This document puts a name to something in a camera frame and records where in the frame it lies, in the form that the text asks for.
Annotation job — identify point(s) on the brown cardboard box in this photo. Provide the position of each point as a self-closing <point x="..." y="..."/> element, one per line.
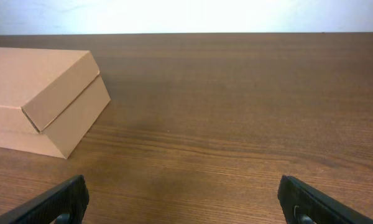
<point x="49" y="99"/>

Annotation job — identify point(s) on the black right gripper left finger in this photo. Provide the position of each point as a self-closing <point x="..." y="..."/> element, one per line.
<point x="65" y="203"/>

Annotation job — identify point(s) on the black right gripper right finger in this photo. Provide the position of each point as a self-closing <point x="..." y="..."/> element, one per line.
<point x="301" y="203"/>

